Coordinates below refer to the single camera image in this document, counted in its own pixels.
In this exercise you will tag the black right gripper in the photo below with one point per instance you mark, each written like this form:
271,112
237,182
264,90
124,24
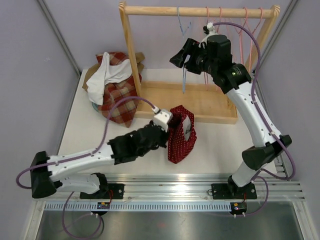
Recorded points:
179,59

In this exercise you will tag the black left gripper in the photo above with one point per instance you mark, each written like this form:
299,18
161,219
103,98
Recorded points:
165,135

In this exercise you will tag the blue wire hanger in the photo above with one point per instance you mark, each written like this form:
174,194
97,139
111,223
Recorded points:
183,32

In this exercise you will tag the red polka dot skirt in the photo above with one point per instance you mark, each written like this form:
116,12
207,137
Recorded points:
182,134

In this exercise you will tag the tan skirt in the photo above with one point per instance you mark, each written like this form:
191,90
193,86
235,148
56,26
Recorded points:
141,60

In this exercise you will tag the pink wire hanger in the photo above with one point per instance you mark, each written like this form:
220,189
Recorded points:
218,28
253,33
206,80
240,35

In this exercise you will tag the small white skirt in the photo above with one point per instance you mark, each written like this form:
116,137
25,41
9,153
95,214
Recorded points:
107,73

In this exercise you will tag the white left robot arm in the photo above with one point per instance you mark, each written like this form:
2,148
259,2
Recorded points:
60,173

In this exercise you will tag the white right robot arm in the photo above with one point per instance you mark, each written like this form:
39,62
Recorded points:
213,56

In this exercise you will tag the wooden clothes rack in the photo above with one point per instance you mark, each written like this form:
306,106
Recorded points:
162,85

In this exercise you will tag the teal plastic bin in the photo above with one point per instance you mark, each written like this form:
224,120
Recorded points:
95,107

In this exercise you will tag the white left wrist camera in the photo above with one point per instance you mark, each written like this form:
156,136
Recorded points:
161,118

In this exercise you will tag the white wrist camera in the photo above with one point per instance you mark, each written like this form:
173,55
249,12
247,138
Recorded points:
209,30
161,118

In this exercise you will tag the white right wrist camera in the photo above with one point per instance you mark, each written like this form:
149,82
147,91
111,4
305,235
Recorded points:
209,30

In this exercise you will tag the slotted cable duct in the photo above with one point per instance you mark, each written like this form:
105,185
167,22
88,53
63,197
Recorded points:
119,206

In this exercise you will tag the aluminium frame rail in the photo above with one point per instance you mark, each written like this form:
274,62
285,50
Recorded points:
213,152

